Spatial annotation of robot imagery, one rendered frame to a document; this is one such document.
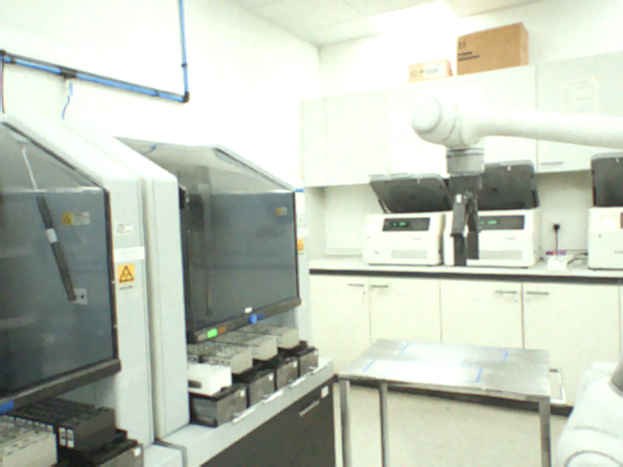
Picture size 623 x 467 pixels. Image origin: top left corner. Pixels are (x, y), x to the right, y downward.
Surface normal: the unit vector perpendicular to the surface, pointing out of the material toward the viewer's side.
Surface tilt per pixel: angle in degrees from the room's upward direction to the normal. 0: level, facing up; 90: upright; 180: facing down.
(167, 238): 90
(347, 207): 90
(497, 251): 90
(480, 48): 90
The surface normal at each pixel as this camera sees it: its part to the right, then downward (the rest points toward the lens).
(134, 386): 0.88, -0.01
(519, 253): -0.47, 0.07
